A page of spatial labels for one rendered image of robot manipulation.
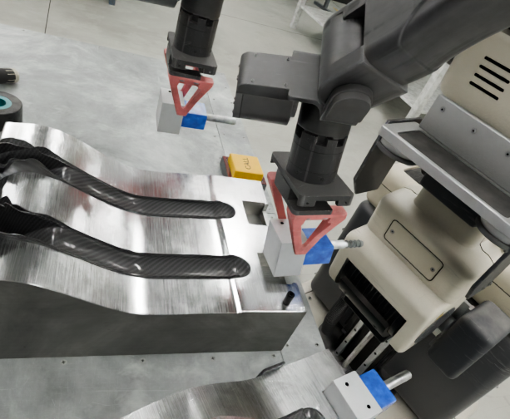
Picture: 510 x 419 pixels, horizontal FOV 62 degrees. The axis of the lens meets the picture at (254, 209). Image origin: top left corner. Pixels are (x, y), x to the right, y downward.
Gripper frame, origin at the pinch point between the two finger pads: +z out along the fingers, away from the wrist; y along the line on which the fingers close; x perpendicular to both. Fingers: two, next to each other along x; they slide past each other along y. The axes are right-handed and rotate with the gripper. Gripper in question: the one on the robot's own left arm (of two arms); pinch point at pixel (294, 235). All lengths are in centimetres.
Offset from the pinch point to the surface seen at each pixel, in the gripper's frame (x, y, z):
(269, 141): 73, -195, 78
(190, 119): -9.2, -26.6, -3.8
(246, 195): -1.6, -15.1, 3.7
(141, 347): -18.7, 5.1, 11.9
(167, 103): -13.2, -26.0, -6.5
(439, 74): 207, -224, 33
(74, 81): -29, -61, 3
